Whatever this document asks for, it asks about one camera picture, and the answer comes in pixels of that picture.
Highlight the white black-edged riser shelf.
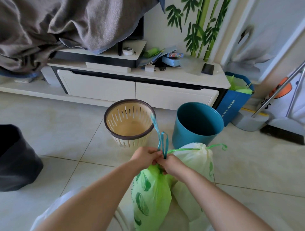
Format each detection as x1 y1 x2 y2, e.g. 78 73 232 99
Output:
51 40 147 69

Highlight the translucent plastic sheet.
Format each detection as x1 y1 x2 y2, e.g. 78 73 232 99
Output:
180 57 205 76

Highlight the blue booklet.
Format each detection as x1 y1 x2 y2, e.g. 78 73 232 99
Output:
138 45 177 67

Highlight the person's right forearm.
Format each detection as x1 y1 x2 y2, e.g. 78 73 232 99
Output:
180 170 275 231

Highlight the dark grey fabric stool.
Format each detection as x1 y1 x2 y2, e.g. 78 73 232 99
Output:
0 124 44 193

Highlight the white TV cabinet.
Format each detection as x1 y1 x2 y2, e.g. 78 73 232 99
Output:
0 40 231 111

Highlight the white trash bag green print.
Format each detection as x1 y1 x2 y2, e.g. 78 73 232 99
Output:
166 142 228 224

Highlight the green bamboo wall decal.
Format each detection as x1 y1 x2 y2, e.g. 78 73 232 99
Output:
165 0 232 63

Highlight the person's left hand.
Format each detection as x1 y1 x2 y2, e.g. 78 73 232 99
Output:
128 146 162 174

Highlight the white swan print door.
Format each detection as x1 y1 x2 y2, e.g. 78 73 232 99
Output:
220 0 305 84

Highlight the black phone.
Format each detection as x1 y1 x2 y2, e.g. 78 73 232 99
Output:
201 63 215 76

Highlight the green tissue paper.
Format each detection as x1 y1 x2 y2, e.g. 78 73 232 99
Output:
226 75 253 95

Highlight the blue paper bag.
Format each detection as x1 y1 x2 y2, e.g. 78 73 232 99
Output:
216 72 255 127

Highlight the green bag roll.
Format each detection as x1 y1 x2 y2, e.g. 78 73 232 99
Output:
143 47 160 59

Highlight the light blue box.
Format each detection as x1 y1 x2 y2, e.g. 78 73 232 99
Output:
162 56 183 68

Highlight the person's right hand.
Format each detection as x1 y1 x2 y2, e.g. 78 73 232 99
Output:
155 153 191 184

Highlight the grey blanket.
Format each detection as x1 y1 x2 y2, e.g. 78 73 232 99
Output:
0 0 166 78

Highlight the person's left forearm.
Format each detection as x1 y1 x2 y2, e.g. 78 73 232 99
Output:
33 161 141 231

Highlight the white cartoon laundry basket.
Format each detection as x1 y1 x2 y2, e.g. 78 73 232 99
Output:
258 74 305 125

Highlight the white cabinet drawer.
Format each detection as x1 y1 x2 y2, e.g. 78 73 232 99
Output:
57 69 137 103
135 82 220 111

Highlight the beige slotted waste basket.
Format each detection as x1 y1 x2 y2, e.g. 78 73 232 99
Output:
104 99 157 149

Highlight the teal plastic waste bin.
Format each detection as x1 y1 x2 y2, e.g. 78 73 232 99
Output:
172 102 225 149

